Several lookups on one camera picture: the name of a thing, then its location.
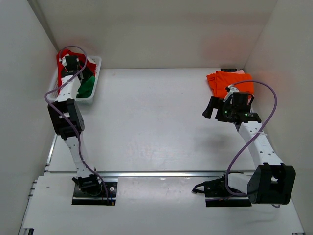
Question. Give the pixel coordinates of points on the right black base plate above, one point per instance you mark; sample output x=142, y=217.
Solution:
x=217, y=196

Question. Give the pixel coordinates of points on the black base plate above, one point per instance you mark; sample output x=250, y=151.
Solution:
x=97, y=198
x=217, y=196

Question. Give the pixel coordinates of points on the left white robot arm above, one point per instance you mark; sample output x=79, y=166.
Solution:
x=68, y=123

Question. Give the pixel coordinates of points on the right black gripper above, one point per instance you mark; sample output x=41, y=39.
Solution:
x=219, y=107

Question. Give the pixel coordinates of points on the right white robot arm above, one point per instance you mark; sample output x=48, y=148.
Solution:
x=271, y=182

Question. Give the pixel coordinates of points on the pink folded t shirt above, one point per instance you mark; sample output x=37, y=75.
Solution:
x=240, y=71

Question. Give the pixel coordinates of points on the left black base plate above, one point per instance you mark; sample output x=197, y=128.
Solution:
x=97, y=198

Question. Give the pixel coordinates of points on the orange folded t shirt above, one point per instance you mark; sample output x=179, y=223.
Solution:
x=219, y=80

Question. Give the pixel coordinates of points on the red t shirt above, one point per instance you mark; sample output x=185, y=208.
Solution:
x=66, y=52

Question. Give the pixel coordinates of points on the small black device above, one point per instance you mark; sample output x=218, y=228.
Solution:
x=228, y=69

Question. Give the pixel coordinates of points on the white plastic basket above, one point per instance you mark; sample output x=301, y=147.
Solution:
x=95, y=60

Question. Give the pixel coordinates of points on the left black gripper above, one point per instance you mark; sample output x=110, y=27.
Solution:
x=72, y=62

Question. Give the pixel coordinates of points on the aluminium rail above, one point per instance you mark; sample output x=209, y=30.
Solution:
x=161, y=174

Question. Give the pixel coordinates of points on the green t shirt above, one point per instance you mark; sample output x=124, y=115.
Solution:
x=86, y=88

